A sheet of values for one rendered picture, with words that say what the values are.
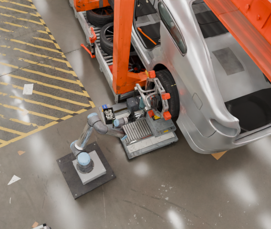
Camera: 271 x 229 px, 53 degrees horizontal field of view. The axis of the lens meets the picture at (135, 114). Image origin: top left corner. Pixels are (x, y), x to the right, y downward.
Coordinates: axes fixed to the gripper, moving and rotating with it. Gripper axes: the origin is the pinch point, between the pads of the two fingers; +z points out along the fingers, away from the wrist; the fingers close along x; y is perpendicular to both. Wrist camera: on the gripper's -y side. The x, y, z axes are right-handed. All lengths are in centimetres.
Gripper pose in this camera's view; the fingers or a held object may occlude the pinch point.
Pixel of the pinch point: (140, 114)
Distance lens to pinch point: 363.3
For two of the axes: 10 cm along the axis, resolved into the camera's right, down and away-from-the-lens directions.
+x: 4.7, 6.7, -5.8
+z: 8.8, -2.9, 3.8
